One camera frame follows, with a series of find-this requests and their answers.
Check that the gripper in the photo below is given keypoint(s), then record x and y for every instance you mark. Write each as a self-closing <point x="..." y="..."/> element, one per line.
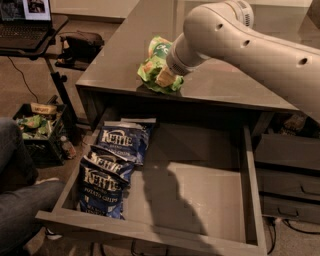
<point x="175" y="64"/>

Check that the green rice chip bag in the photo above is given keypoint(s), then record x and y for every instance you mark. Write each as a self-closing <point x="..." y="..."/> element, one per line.
<point x="151" y="67"/>

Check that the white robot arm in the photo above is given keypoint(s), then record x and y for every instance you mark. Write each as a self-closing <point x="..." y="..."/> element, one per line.
<point x="224" y="31"/>

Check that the back blue Kettle chip bag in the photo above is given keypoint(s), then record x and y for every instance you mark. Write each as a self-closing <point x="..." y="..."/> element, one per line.
<point x="127" y="138"/>

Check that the blue kettle chip bag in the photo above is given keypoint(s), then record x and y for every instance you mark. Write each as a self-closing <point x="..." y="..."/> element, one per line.
<point x="127" y="138"/>
<point x="110" y="162"/>
<point x="99" y="192"/>

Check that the dark bag on stand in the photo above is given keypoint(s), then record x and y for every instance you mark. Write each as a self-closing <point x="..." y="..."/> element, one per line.
<point x="79" y="49"/>

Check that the middle blue Kettle chip bag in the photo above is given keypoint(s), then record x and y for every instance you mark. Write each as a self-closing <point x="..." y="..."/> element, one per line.
<point x="110" y="162"/>

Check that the open grey top drawer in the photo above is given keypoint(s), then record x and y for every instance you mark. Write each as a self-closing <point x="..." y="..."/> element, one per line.
<point x="195" y="195"/>

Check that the front blue Kettle chip bag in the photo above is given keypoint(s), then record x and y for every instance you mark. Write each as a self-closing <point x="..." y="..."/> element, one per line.
<point x="99" y="192"/>

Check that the green snack bag in crate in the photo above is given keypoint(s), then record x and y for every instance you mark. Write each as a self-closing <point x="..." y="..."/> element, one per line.
<point x="33" y="127"/>

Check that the plastic bottle beside crate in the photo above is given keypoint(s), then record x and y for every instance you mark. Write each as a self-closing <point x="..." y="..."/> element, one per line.
<point x="67" y="147"/>

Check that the black plastic crate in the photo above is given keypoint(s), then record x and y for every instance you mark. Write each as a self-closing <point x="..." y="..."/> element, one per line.
<point x="47" y="151"/>

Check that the tan packet on crate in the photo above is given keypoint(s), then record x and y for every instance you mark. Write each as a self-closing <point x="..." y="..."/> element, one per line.
<point x="43" y="109"/>

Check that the black laptop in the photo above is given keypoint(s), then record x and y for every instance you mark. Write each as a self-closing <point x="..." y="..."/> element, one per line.
<point x="24" y="24"/>

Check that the dark lower side drawers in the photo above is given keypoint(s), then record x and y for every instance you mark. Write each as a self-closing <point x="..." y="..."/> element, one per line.
<point x="288" y="174"/>

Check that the person's leg in jeans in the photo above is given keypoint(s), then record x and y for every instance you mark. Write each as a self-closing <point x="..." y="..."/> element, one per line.
<point x="18" y="208"/>

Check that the white sneaker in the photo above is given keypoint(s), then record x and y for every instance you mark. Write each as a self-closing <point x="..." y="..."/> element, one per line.
<point x="51" y="235"/>

